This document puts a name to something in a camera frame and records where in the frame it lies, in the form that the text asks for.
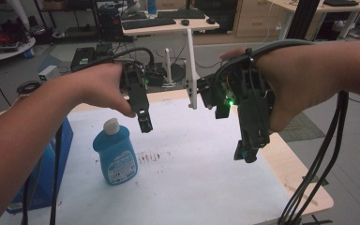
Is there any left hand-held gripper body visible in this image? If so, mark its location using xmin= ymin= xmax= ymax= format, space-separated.
xmin=120 ymin=61 xmax=152 ymax=115

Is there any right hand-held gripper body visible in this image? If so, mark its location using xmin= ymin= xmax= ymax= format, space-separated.
xmin=196 ymin=61 xmax=276 ymax=150

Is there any person's left hand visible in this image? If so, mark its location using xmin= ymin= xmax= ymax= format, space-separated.
xmin=70 ymin=62 xmax=137 ymax=119

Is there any person's right hand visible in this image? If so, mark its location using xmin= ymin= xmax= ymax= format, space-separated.
xmin=219 ymin=41 xmax=334 ymax=134

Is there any white metal stand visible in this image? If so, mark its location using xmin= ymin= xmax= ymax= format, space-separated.
xmin=161 ymin=47 xmax=189 ymax=89

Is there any blue bottle with white cap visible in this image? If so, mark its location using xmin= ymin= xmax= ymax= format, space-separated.
xmin=92 ymin=117 xmax=139 ymax=187

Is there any white table mat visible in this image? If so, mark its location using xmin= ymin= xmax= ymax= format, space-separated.
xmin=0 ymin=97 xmax=293 ymax=225

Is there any black box on floor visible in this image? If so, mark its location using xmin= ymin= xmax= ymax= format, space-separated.
xmin=69 ymin=46 xmax=97 ymax=72

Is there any long black keyboard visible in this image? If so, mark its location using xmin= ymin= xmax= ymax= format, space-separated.
xmin=121 ymin=17 xmax=177 ymax=31

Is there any white desk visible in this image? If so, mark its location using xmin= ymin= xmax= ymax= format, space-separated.
xmin=121 ymin=8 xmax=220 ymax=111

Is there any small white device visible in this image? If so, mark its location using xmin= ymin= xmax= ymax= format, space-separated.
xmin=37 ymin=65 xmax=61 ymax=83

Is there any blue box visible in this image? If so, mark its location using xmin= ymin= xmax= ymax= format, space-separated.
xmin=7 ymin=116 xmax=75 ymax=215

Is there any light wooden desk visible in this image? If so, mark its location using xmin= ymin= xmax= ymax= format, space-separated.
xmin=266 ymin=0 xmax=360 ymax=41

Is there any round white table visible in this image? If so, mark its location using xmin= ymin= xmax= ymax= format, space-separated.
xmin=0 ymin=36 xmax=37 ymax=65

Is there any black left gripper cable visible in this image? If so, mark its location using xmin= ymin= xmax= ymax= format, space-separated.
xmin=70 ymin=46 xmax=156 ymax=73

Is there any grey right gripper cable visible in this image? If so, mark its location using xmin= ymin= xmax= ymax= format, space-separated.
xmin=214 ymin=38 xmax=315 ymax=83

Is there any black hanging cable bundle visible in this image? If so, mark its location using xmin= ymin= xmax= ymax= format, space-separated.
xmin=276 ymin=90 xmax=350 ymax=225

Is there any black upright post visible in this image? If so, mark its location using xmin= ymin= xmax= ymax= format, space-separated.
xmin=286 ymin=0 xmax=322 ymax=40

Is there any coiled black cable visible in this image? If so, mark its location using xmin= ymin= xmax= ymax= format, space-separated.
xmin=16 ymin=80 xmax=42 ymax=97

